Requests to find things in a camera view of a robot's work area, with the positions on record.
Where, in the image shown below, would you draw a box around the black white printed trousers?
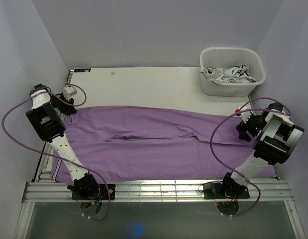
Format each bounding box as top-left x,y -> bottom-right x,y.
201,64 -> 257,85

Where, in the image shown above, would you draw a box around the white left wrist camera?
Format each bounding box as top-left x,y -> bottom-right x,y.
62,85 -> 77,101

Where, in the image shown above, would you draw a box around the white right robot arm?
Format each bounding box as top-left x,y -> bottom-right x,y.
219,103 -> 304,198

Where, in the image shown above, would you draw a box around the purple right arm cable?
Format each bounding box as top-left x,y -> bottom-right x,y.
196,97 -> 292,218

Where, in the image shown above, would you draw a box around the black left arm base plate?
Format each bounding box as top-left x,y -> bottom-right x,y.
71,183 -> 116,201

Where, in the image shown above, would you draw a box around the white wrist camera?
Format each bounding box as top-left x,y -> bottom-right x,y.
62,85 -> 77,101
235,106 -> 253,123

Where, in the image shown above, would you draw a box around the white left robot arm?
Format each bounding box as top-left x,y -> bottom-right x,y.
26,84 -> 100,199

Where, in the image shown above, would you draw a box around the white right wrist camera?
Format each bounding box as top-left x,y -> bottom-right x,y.
235,106 -> 253,123

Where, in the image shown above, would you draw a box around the purple trousers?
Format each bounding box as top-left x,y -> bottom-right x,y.
64,106 -> 253,183

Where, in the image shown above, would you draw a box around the black blue label sticker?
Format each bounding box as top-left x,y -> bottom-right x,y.
74,68 -> 91,73

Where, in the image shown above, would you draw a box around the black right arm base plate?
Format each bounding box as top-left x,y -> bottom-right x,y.
198,181 -> 250,199

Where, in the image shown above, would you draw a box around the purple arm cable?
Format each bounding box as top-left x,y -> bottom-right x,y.
0,83 -> 112,222
196,97 -> 292,218

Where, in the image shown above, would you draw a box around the white plastic basket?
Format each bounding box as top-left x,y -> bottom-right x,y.
199,47 -> 266,97

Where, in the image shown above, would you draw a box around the aluminium rail frame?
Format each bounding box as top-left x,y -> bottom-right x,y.
15,145 -> 306,239

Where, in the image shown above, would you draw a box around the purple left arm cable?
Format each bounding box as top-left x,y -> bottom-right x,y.
0,83 -> 112,222

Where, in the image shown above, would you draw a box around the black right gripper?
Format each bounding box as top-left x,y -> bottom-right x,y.
236,111 -> 267,142

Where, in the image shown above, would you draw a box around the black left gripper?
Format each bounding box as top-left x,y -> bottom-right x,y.
50,93 -> 77,116

